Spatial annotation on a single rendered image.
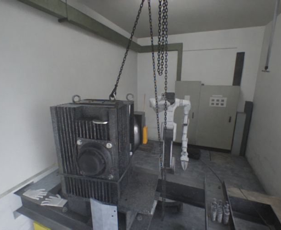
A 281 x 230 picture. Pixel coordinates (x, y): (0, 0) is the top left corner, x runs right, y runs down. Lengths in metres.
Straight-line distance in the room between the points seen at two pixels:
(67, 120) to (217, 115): 3.39
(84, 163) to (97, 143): 0.16
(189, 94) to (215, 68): 0.85
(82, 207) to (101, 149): 0.64
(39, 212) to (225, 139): 3.73
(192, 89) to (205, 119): 0.80
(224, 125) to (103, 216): 3.42
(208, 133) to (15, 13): 3.94
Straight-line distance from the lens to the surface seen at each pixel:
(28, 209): 2.25
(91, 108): 1.12
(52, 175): 2.21
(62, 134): 1.22
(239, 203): 2.07
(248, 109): 4.10
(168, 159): 2.21
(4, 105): 1.89
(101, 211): 1.11
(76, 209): 1.60
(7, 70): 1.91
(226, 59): 4.13
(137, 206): 1.26
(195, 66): 4.08
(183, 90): 3.86
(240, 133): 4.14
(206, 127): 4.01
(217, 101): 3.89
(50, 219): 2.03
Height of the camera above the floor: 1.79
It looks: 13 degrees down
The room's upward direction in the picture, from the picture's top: straight up
